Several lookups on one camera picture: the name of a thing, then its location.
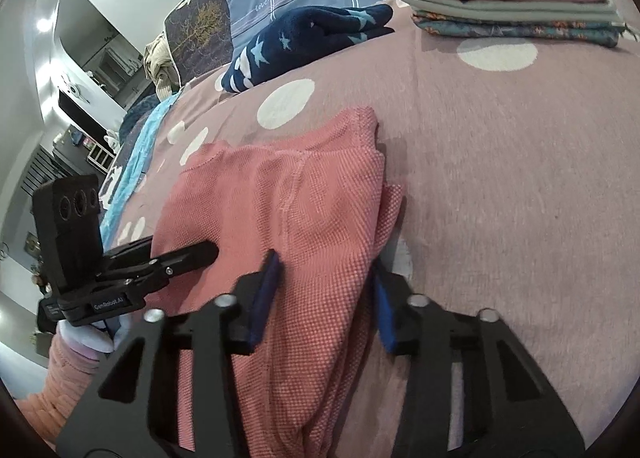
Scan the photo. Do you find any coral knit garment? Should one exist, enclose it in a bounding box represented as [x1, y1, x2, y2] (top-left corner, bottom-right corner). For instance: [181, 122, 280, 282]
[150, 106, 406, 458]

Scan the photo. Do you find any arched wall niche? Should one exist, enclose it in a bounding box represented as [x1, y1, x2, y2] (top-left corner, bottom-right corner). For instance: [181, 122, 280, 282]
[54, 0, 147, 104]

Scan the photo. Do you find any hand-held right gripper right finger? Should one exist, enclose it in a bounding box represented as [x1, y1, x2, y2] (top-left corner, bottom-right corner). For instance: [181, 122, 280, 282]
[370, 258, 586, 458]

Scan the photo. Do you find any grey folded cloth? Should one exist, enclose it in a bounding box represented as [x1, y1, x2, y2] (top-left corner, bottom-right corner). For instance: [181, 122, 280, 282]
[396, 0, 621, 23]

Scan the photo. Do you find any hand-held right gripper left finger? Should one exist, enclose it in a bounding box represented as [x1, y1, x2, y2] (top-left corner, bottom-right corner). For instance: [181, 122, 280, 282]
[55, 251, 283, 458]

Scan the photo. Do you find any person's left forearm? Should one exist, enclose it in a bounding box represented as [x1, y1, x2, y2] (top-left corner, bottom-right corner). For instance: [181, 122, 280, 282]
[17, 323, 118, 441]

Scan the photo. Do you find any person's left hand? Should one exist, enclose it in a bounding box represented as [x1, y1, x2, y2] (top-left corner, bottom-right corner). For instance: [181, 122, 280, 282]
[57, 313, 137, 354]

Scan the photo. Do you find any light teal blanket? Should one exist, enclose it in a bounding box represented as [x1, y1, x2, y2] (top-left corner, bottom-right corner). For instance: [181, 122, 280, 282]
[97, 98, 177, 241]

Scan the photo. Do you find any mauve polka-dot bedsheet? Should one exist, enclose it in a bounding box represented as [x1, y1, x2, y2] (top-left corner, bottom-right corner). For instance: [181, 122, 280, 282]
[100, 0, 640, 458]

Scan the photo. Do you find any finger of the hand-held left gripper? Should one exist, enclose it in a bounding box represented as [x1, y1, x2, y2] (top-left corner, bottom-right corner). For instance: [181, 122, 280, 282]
[102, 235, 155, 269]
[105, 241, 220, 289]

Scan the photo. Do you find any black television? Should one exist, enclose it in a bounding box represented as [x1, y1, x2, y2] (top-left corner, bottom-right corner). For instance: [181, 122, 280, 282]
[57, 88, 127, 133]

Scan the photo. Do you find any beige cloth pile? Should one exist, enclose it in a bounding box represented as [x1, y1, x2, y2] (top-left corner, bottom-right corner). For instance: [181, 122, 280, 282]
[143, 33, 183, 102]

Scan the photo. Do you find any floral teal folded cloth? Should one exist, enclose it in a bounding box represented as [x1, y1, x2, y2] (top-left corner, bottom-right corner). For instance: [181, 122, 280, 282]
[412, 11, 628, 48]

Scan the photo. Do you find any navy star-print cloth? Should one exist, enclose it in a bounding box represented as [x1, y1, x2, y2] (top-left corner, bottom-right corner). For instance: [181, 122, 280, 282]
[220, 3, 396, 94]

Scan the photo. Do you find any dark blue knit blanket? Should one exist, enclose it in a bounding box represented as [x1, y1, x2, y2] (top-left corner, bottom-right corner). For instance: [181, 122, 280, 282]
[119, 94, 163, 139]

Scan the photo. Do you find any tree-print pillow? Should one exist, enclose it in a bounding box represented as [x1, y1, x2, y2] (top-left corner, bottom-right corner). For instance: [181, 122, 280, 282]
[164, 0, 236, 86]

